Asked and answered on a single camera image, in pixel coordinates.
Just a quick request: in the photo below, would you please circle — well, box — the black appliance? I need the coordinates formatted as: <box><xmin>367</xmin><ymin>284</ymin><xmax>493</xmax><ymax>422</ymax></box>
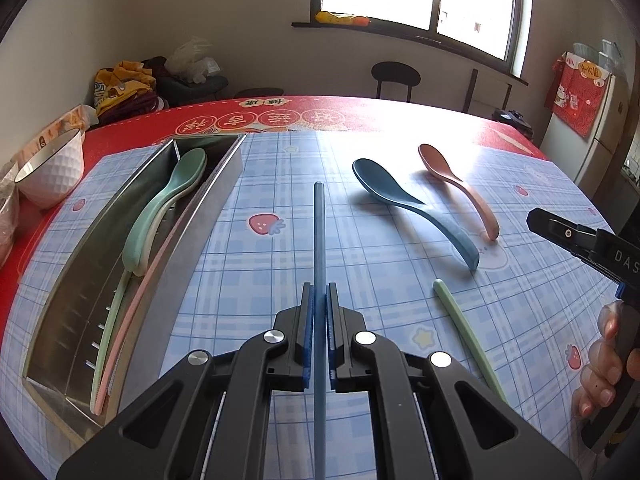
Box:
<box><xmin>492</xmin><ymin>107</ymin><xmax>534</xmax><ymax>141</ymax></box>

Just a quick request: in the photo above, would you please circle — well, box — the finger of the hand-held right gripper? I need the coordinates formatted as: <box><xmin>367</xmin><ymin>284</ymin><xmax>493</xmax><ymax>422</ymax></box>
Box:
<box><xmin>526</xmin><ymin>207</ymin><xmax>601</xmax><ymax>258</ymax></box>

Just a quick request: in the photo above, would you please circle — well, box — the orange printed carton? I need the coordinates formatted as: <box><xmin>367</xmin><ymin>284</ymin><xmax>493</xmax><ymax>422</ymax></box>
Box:
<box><xmin>37</xmin><ymin>105</ymin><xmax>99</xmax><ymax>152</ymax></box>

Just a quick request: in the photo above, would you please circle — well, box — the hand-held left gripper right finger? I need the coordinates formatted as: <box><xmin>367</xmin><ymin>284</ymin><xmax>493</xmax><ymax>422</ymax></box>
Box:
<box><xmin>325</xmin><ymin>282</ymin><xmax>583</xmax><ymax>480</ymax></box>

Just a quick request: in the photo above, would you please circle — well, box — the plaid red bordered tablecloth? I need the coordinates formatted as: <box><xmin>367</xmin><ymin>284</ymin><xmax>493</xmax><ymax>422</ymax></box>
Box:
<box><xmin>0</xmin><ymin>95</ymin><xmax>640</xmax><ymax>480</ymax></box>

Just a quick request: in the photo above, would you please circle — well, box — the green chopstick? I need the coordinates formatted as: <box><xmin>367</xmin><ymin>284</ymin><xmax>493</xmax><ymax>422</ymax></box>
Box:
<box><xmin>91</xmin><ymin>272</ymin><xmax>130</xmax><ymax>413</ymax></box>
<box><xmin>433</xmin><ymin>279</ymin><xmax>508</xmax><ymax>406</ymax></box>

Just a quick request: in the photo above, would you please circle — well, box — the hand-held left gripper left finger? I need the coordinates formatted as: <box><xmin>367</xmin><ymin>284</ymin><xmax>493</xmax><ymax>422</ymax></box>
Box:
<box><xmin>56</xmin><ymin>282</ymin><xmax>317</xmax><ymax>480</ymax></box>

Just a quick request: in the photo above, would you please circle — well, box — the white plastic bag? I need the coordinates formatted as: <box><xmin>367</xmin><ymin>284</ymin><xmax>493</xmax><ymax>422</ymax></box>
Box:
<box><xmin>165</xmin><ymin>37</ymin><xmax>221</xmax><ymax>83</ymax></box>

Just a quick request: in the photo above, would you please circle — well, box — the white dimpled bowl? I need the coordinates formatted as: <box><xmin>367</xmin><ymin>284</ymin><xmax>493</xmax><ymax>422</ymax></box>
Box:
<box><xmin>14</xmin><ymin>127</ymin><xmax>85</xmax><ymax>210</ymax></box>

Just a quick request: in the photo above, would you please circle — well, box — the clear plastic container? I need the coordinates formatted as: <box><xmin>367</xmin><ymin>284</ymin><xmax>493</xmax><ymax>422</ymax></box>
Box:
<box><xmin>572</xmin><ymin>40</ymin><xmax>622</xmax><ymax>68</ymax></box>

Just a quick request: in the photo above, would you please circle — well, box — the dark window sill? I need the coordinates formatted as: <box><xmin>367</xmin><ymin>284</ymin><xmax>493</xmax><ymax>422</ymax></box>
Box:
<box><xmin>292</xmin><ymin>20</ymin><xmax>529</xmax><ymax>86</ymax></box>

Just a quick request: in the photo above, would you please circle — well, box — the yellow packet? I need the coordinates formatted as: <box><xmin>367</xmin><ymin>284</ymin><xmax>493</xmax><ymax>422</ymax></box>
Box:
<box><xmin>316</xmin><ymin>11</ymin><xmax>372</xmax><ymax>27</ymax></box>

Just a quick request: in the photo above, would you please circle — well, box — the black round stool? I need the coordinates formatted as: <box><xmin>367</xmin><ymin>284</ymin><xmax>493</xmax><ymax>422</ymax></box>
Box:
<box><xmin>371</xmin><ymin>61</ymin><xmax>421</xmax><ymax>102</ymax></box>

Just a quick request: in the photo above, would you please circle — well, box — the dark grey cushion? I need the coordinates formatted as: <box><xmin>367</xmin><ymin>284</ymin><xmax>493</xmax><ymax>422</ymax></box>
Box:
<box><xmin>145</xmin><ymin>57</ymin><xmax>229</xmax><ymax>107</ymax></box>

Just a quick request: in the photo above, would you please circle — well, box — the person's right hand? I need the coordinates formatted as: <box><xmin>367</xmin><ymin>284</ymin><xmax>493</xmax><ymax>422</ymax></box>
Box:
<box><xmin>572</xmin><ymin>301</ymin><xmax>626</xmax><ymax>418</ymax></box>

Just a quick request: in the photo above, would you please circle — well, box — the white refrigerator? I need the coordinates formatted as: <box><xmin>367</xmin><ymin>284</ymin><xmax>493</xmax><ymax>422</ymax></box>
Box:
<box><xmin>540</xmin><ymin>45</ymin><xmax>640</xmax><ymax>202</ymax></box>

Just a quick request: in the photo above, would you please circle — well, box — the pink chopstick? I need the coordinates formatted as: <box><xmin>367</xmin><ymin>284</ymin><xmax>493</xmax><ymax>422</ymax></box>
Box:
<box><xmin>95</xmin><ymin>232</ymin><xmax>176</xmax><ymax>416</ymax></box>

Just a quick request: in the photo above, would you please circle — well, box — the pink spoon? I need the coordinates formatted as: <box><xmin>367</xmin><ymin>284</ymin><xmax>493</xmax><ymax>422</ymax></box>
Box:
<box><xmin>418</xmin><ymin>143</ymin><xmax>500</xmax><ymax>241</ymax></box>

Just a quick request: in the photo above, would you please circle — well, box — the green spoon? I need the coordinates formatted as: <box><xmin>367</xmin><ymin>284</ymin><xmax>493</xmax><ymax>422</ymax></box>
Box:
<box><xmin>122</xmin><ymin>148</ymin><xmax>207</xmax><ymax>276</ymax></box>

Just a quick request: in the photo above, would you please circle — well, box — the red hanging cloth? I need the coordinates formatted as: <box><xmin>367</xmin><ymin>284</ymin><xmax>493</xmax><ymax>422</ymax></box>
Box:
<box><xmin>552</xmin><ymin>51</ymin><xmax>613</xmax><ymax>137</ymax></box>

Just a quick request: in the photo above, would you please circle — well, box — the blue chopstick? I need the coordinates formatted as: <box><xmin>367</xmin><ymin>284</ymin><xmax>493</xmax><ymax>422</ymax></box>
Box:
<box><xmin>313</xmin><ymin>181</ymin><xmax>328</xmax><ymax>480</ymax></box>

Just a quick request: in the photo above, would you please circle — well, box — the blue spoon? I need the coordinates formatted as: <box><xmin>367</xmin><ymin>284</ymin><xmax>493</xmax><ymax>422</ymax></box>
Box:
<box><xmin>352</xmin><ymin>158</ymin><xmax>481</xmax><ymax>272</ymax></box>

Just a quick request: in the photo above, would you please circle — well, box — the stainless steel tray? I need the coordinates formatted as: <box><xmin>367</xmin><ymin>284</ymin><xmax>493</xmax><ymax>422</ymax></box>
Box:
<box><xmin>22</xmin><ymin>133</ymin><xmax>248</xmax><ymax>443</ymax></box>

